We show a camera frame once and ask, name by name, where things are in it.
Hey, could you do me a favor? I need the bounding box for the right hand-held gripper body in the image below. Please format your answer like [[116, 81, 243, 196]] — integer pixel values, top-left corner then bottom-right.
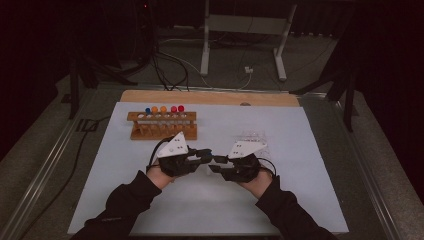
[[221, 140, 269, 184]]

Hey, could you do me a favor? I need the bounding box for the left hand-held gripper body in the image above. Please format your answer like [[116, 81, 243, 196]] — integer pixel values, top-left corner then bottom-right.
[[155, 131, 203, 179]]

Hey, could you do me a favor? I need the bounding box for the clear plastic tube rack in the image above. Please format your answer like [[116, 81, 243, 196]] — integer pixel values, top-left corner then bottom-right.
[[233, 130, 272, 161]]

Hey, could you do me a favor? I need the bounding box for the wooden test tube rack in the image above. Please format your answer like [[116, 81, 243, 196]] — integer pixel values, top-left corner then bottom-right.
[[126, 111, 198, 141]]

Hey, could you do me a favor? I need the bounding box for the red-capped clear tube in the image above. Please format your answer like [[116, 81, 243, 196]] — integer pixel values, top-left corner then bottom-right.
[[177, 104, 186, 132], [170, 105, 178, 132]]

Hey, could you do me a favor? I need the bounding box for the orange-capped clear tube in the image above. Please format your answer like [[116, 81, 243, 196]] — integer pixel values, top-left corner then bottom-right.
[[159, 105, 168, 133], [150, 105, 160, 133]]

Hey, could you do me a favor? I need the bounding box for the person's left hand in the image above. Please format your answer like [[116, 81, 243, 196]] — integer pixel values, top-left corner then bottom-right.
[[146, 165, 176, 191]]

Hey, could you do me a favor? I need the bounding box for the person's right hand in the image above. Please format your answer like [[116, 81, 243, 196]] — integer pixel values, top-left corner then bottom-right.
[[238, 169, 274, 200]]

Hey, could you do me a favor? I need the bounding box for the wooden table board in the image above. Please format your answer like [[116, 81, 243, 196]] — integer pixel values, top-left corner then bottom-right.
[[119, 89, 300, 108]]

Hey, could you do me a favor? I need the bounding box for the black stand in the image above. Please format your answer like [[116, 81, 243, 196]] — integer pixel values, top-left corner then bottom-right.
[[289, 33, 360, 133], [68, 53, 138, 120]]

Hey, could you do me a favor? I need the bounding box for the grey metal stand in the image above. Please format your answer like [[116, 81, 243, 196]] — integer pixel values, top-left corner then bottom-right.
[[199, 0, 298, 82]]

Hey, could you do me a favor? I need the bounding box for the left hand-held gripper cable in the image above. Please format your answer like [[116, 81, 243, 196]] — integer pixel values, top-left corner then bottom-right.
[[145, 135, 175, 173]]

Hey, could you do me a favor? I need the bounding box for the hand-held gripper cable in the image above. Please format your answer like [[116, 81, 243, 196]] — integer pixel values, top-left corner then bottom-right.
[[145, 135, 175, 173], [257, 156, 278, 178]]

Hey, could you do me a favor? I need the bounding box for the right hand-held gripper cable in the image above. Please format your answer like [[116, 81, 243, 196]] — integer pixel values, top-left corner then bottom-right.
[[257, 156, 278, 178]]

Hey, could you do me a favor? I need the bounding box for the white cable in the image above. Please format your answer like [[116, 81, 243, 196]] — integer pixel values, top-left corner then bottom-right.
[[159, 38, 254, 91]]

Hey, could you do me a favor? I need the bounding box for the black cable bundle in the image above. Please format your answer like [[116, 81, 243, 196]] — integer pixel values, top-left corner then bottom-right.
[[133, 0, 191, 92]]

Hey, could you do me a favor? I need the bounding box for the black floor cable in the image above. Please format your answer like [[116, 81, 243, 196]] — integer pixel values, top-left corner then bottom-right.
[[19, 114, 113, 240]]

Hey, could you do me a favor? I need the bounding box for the aluminium frame rail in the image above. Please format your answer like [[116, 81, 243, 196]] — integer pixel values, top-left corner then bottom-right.
[[0, 87, 101, 240], [328, 93, 406, 240]]

